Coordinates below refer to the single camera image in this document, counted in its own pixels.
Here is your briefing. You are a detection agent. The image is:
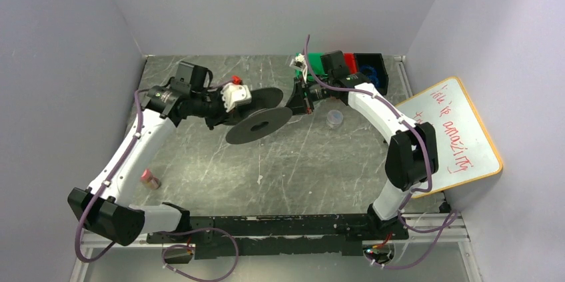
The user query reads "black plastic bin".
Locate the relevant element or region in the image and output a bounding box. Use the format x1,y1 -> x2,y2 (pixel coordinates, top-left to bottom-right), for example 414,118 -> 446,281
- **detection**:
354,53 -> 389,95

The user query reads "clear round plastic container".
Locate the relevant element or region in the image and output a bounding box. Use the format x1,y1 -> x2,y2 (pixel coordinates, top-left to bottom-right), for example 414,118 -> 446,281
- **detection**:
326,109 -> 344,129

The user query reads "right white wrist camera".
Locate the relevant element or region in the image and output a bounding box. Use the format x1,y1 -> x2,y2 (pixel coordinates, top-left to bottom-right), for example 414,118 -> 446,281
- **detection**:
290,53 -> 309,81

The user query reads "whiteboard with wooden frame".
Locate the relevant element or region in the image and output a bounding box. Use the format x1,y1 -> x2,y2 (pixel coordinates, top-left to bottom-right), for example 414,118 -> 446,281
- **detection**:
396,77 -> 503,199

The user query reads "green plastic bin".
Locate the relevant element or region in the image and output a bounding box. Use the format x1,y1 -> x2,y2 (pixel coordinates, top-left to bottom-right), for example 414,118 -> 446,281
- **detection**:
295,53 -> 326,81

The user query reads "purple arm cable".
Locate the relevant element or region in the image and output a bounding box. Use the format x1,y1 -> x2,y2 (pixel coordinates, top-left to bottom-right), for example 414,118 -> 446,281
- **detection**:
74,77 -> 241,282
302,35 -> 460,271

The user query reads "black cable spool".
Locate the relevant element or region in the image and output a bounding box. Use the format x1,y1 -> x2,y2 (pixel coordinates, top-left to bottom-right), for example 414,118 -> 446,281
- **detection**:
225,87 -> 292,145

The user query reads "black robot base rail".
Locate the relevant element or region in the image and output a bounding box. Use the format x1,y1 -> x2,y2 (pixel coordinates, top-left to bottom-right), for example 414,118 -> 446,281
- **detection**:
146,213 -> 409,259

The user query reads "pink capped small bottle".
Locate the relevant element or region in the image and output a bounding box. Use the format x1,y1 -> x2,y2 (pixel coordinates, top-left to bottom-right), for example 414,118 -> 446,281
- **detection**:
140,169 -> 161,190

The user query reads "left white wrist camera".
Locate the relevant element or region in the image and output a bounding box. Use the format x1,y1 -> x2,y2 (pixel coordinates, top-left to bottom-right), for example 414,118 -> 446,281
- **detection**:
220,75 -> 252,113

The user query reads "blue coiled cable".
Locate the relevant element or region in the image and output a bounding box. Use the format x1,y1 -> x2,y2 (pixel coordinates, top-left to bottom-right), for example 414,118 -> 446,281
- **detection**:
359,65 -> 380,89

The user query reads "red plastic bin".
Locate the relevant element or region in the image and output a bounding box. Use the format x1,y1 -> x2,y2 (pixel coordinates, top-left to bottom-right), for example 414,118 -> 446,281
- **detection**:
344,53 -> 358,74

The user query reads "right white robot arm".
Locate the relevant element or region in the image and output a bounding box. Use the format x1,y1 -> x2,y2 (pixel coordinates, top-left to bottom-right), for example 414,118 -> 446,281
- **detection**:
286,51 -> 439,228

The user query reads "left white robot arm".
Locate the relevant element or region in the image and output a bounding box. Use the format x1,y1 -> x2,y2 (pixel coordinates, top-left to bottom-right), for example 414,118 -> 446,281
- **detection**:
67,61 -> 253,262

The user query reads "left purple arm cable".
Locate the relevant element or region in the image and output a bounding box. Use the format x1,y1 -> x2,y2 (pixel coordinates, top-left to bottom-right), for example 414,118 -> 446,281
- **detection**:
74,77 -> 241,282

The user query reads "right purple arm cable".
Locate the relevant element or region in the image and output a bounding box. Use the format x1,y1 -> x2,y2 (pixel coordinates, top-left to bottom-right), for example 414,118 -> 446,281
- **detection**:
302,35 -> 460,271

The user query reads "aluminium extrusion frame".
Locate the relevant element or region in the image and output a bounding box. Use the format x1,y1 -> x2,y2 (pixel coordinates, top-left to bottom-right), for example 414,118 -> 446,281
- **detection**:
68,211 -> 484,282

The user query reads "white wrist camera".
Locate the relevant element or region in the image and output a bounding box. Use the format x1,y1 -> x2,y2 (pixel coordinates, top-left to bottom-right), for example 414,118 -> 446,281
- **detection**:
290,53 -> 309,81
220,75 -> 252,113

